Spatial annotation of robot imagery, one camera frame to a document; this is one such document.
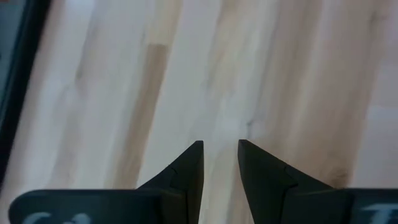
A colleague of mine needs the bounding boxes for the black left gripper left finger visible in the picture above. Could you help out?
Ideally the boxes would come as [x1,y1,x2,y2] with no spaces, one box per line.
[136,139,205,224]

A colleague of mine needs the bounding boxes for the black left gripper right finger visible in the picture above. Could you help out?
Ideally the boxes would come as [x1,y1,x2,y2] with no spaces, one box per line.
[238,139,334,224]

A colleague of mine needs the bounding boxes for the black aluminium table frame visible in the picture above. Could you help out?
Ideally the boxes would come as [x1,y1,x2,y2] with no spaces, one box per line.
[0,0,52,187]

